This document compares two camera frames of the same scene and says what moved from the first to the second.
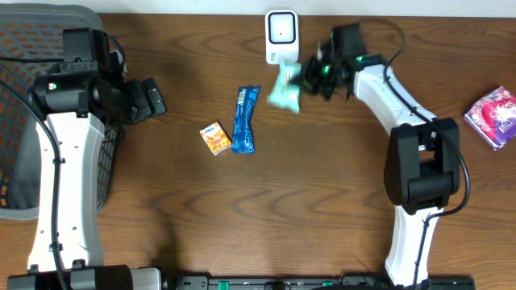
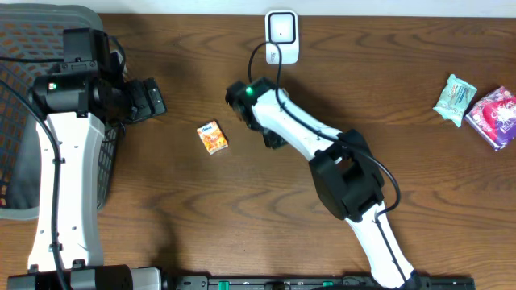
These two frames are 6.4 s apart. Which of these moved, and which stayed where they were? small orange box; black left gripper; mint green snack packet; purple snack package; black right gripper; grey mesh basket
Moved: mint green snack packet; black right gripper
Stayed: small orange box; black left gripper; grey mesh basket; purple snack package
